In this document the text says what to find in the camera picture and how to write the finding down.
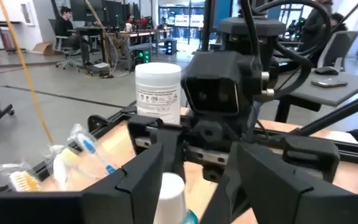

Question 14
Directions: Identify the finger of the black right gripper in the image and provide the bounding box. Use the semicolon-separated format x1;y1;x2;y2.
283;136;341;184
127;114;186;183

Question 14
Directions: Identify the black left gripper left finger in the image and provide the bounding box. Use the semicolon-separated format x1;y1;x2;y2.
0;142;164;224

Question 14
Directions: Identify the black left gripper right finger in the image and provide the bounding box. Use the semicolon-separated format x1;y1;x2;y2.
199;142;358;224

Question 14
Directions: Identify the blue toothbrush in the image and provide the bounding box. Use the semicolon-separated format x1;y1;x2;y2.
67;123;117;175

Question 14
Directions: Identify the white wipes canister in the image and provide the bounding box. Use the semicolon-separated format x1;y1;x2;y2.
134;62;183;126

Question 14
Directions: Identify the grey side table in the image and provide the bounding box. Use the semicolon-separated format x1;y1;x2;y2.
273;70;358;124

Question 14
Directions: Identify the computer with green lights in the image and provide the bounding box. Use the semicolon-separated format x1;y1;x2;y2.
129;43;154;71

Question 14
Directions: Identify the grey smartphone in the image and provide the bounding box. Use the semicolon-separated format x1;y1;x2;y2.
310;78;349;88

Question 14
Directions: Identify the black computer mouse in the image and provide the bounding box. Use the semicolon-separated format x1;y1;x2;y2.
314;65;341;76

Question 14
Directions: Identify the white office chair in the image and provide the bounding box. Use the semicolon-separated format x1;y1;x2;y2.
48;18;83;71

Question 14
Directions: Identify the grey office chair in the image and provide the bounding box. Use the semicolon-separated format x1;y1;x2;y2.
317;30;358;72

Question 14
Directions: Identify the black office desk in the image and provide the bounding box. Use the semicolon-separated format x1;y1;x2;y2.
67;26;130;75

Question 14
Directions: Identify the black computer monitor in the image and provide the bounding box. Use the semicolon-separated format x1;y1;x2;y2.
70;0;127;29

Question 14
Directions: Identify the person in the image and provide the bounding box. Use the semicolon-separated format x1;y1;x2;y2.
54;6;83;50
300;0;334;68
329;12;349;35

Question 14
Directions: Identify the cardboard box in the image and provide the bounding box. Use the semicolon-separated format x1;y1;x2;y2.
31;42;55;56

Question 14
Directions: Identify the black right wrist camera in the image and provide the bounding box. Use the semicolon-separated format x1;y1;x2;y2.
180;50;264;116

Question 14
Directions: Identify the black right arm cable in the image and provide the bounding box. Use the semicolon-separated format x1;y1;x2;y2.
239;0;333;102

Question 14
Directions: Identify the yellow hanging cable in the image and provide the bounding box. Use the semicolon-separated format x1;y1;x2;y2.
0;0;55;146

